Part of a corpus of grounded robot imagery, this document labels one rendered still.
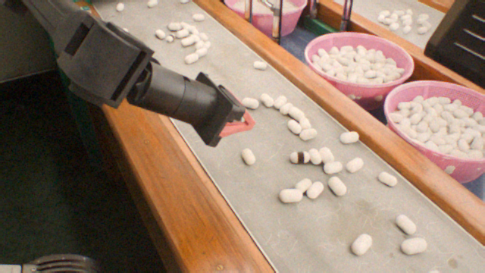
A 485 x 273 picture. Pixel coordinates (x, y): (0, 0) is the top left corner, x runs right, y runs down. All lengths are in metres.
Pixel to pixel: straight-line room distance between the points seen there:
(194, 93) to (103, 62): 0.12
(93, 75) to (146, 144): 0.34
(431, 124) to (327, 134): 0.23
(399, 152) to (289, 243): 0.28
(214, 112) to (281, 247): 0.23
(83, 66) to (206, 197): 0.31
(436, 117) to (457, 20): 0.49
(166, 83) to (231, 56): 0.60
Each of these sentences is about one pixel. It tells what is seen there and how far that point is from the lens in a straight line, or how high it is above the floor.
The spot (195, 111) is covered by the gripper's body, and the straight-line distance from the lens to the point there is 0.52.
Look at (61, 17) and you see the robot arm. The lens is 0.55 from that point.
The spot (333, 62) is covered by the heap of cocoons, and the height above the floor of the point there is 0.74.
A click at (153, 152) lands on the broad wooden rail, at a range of 0.75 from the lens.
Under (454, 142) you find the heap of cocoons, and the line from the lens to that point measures 0.89.
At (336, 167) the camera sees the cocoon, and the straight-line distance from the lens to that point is 0.73.
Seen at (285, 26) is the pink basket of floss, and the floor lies 0.72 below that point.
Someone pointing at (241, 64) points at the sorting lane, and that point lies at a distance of 1.04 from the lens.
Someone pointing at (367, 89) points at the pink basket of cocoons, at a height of 0.75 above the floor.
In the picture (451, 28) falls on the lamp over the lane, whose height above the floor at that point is 1.08.
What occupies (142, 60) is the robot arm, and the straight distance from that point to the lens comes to 0.47.
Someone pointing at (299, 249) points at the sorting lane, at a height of 0.74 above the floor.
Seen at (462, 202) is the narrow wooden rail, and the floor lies 0.76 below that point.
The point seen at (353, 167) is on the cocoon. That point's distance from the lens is 0.74.
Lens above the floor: 1.26
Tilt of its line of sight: 40 degrees down
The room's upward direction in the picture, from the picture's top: straight up
